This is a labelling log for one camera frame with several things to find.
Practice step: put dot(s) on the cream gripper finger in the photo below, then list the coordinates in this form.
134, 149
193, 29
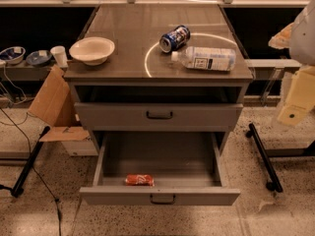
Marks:
300, 98

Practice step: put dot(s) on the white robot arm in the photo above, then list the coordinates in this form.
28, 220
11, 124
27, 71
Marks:
299, 38

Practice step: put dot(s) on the grey drawer cabinet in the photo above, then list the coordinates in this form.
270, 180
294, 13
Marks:
139, 72

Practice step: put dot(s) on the blue soda can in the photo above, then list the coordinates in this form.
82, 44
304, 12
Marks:
174, 39

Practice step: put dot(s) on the open lower grey drawer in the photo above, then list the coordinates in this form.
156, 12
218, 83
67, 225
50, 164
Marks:
185, 167

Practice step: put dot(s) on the upper grey drawer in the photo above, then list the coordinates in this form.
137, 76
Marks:
193, 117

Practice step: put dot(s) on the black right stand leg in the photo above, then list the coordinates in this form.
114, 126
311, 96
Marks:
274, 183

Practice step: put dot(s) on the black stand leg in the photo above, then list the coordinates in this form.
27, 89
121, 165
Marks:
274, 183
17, 190

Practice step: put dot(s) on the clear plastic water bottle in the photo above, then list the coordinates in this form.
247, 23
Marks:
206, 58

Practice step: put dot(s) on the white bowl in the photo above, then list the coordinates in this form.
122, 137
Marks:
92, 50

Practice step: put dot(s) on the white paper cup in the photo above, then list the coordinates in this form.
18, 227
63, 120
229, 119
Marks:
59, 54

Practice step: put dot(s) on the brown cardboard box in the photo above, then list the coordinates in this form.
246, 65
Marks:
54, 106

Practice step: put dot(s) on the blue bowl near cup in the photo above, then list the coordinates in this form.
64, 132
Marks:
39, 58

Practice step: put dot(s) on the blue bowl far left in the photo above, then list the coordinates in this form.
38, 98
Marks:
13, 55

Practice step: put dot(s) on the black left stand leg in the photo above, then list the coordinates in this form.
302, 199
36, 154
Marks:
17, 190

